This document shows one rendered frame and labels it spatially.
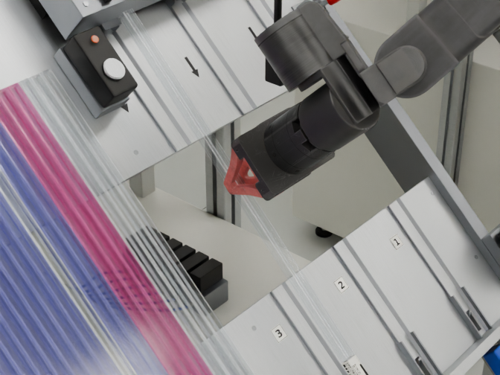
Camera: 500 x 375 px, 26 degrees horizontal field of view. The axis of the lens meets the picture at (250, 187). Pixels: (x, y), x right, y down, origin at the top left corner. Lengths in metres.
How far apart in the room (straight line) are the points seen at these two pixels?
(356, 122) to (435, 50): 0.09
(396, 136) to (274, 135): 0.37
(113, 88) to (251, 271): 0.54
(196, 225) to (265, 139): 0.65
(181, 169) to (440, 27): 2.11
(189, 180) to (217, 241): 1.34
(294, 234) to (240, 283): 1.21
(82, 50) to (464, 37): 0.39
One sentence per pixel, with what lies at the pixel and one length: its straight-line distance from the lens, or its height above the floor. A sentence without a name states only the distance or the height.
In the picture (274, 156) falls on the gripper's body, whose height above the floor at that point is 1.03.
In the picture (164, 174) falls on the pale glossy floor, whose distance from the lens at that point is 3.00.
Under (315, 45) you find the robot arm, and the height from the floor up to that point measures 1.15.
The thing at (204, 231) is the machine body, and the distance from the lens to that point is 1.66.
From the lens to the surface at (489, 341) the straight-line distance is 1.30.
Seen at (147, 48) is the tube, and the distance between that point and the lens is 1.13.
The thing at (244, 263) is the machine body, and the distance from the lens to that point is 1.59.
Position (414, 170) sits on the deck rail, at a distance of 1.38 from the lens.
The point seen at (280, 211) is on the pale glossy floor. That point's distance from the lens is 2.84.
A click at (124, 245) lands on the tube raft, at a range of 1.07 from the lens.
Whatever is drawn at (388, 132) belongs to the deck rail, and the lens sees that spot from 1.38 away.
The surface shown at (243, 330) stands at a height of 0.84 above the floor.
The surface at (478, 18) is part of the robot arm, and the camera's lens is 0.96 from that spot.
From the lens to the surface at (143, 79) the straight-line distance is 1.18.
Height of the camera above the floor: 1.55
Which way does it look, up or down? 32 degrees down
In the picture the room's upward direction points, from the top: straight up
